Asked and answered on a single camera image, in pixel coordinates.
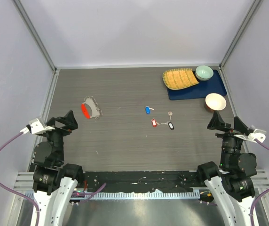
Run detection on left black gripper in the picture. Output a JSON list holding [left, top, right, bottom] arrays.
[[42, 110, 77, 163]]

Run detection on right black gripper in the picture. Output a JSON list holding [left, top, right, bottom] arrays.
[[207, 109, 249, 168]]

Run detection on black tagged key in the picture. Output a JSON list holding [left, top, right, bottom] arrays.
[[161, 121, 174, 130]]

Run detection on red tagged key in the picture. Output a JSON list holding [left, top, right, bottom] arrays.
[[151, 118, 159, 127]]

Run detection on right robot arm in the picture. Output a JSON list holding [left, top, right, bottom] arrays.
[[196, 111, 259, 226]]

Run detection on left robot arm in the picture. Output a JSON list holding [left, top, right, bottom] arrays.
[[29, 110, 84, 226]]

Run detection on brown white bowl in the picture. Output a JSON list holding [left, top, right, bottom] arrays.
[[205, 93, 227, 112]]

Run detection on dark blue tray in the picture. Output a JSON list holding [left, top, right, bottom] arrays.
[[167, 70, 227, 100]]

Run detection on light green bowl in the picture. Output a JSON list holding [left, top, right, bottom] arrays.
[[195, 65, 214, 81]]

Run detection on plain silver key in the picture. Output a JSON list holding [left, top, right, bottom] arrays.
[[168, 112, 173, 121]]

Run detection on yellow woven bamboo plate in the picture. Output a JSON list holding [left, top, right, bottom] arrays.
[[162, 68, 199, 90]]

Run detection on blue tagged key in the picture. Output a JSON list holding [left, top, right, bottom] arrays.
[[145, 106, 154, 114]]

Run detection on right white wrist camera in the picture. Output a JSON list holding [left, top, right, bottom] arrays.
[[234, 126, 267, 143]]

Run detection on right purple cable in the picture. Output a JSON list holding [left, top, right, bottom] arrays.
[[250, 138, 269, 226]]

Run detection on purple cable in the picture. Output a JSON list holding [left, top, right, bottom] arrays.
[[0, 131, 41, 226], [250, 138, 269, 226]]

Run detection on left aluminium frame post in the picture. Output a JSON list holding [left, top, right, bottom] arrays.
[[11, 0, 59, 73]]

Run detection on aluminium frame post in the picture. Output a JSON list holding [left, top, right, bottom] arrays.
[[11, 0, 59, 73], [219, 0, 263, 70]]

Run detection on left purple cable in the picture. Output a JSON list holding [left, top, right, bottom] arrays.
[[0, 131, 41, 226]]

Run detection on white slotted cable duct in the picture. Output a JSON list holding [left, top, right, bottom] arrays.
[[25, 189, 200, 201]]

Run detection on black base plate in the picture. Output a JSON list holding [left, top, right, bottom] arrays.
[[78, 170, 205, 193]]

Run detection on right aluminium frame post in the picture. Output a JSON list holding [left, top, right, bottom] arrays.
[[219, 0, 263, 70]]

